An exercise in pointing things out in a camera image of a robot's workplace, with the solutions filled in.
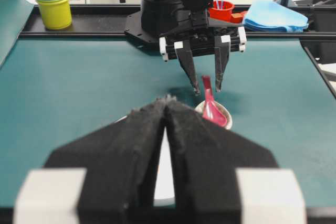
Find blue folded cloth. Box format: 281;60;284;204
243;0;309;33

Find stacked yellow blue cups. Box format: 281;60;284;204
36;0;72;30

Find red wooden block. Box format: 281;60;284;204
230;11;247;24

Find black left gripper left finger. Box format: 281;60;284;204
13;94;169;224

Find large white bowl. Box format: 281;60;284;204
115;113;176;208

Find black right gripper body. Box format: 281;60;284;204
159;11;246;61

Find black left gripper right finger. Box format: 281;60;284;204
165;100;307;223

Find red plastic cup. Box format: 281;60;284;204
208;0;235;22

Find black aluminium frame rail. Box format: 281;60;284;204
19;4;335;44

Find pink ceramic spoon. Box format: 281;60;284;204
202;76;227;127

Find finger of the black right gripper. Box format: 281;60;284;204
174;40;200;95
214;36;231;92

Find speckled egg-shaped small dish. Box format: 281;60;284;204
195;100;233;130

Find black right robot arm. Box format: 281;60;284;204
125;0;247;94

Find black side office chair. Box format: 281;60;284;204
277;0;335;64

